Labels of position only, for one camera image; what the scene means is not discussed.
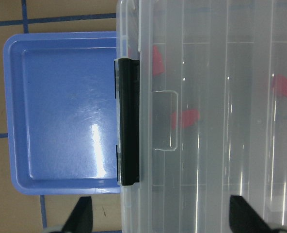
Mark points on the blue plastic tray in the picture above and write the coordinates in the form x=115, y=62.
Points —
x=61, y=112

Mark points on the black box latch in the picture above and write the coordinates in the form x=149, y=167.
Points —
x=127, y=93

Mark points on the red block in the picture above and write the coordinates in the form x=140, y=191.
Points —
x=280, y=85
x=157, y=62
x=185, y=119

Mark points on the clear plastic box lid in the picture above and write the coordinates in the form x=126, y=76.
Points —
x=218, y=116

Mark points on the clear plastic storage box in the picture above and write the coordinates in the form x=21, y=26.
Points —
x=129, y=97

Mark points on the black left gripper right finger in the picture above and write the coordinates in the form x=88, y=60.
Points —
x=244, y=219

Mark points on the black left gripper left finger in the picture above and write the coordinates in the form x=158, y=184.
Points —
x=81, y=218

